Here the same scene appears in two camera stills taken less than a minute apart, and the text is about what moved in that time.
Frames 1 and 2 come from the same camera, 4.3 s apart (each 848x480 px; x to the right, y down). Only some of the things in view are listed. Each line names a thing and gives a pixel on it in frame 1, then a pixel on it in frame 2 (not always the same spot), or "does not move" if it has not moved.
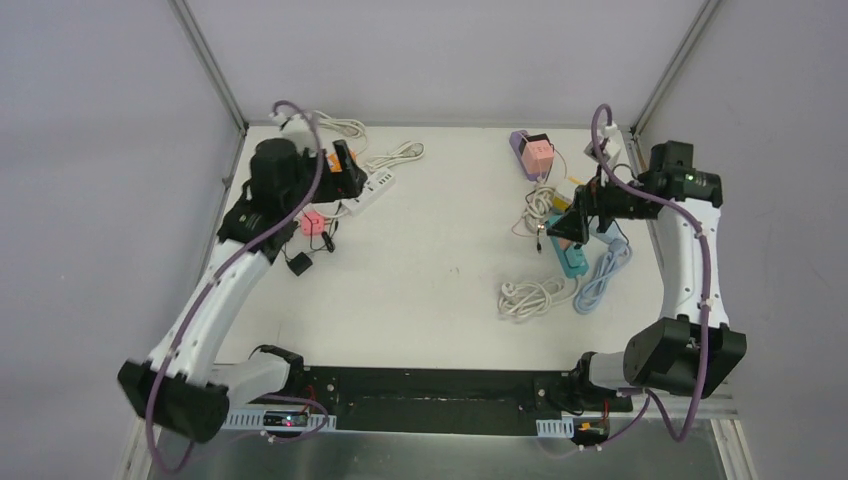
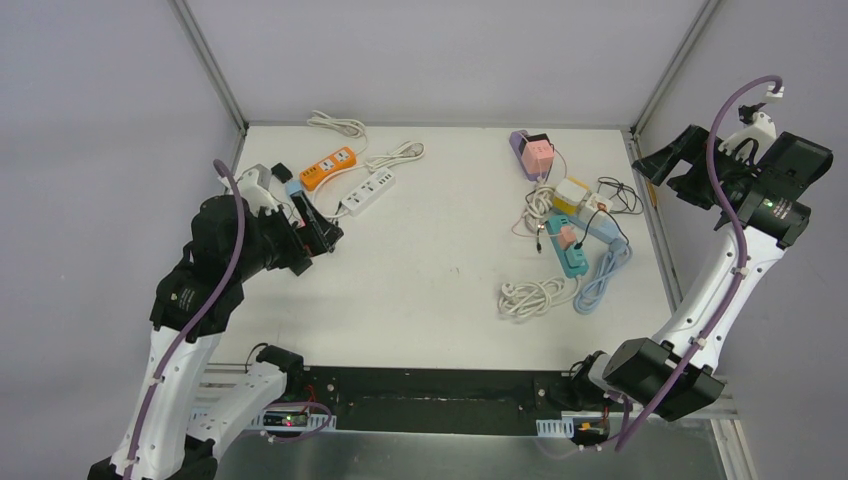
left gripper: (334, 182) to (295, 234)
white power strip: (378, 181) does not move
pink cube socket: (537, 157) does not move
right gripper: (597, 193) to (688, 147)
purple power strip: (515, 138) does not move
